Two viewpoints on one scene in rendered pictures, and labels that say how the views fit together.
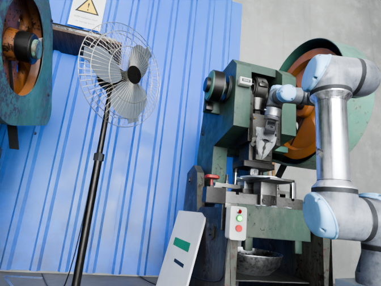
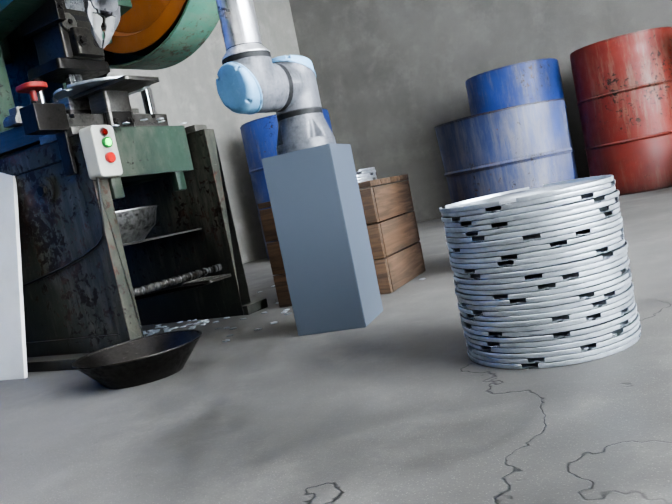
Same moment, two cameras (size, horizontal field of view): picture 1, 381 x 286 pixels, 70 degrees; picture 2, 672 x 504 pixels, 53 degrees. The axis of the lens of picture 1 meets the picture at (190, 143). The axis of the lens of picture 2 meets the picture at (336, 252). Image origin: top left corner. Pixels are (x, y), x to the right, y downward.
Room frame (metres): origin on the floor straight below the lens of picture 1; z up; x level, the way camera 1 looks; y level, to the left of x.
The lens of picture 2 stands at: (-0.48, 0.65, 0.33)
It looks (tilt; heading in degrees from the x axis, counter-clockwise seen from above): 5 degrees down; 315
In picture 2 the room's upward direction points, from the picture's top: 11 degrees counter-clockwise
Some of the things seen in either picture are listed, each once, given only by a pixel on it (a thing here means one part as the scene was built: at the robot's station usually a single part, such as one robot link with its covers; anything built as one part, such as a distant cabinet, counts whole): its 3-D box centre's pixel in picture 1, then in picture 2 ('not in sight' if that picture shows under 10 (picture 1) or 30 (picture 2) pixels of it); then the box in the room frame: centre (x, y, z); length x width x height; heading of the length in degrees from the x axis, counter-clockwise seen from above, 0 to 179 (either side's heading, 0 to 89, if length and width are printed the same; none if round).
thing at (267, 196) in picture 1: (268, 192); (119, 107); (1.39, -0.42, 0.72); 0.25 x 0.14 x 0.14; 14
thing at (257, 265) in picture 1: (249, 260); (107, 231); (1.56, -0.38, 0.36); 0.34 x 0.34 x 0.10
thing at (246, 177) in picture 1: (263, 180); (103, 89); (1.44, -0.41, 0.78); 0.29 x 0.29 x 0.01
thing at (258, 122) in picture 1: (257, 138); (66, 15); (1.52, -0.39, 1.04); 0.17 x 0.15 x 0.30; 14
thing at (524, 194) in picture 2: not in sight; (523, 194); (0.10, -0.40, 0.26); 0.29 x 0.29 x 0.01
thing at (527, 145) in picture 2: not in sight; (510, 186); (0.66, -1.34, 0.24); 0.42 x 0.42 x 0.48
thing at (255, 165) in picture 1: (252, 168); (70, 75); (1.56, -0.38, 0.86); 0.20 x 0.16 x 0.05; 104
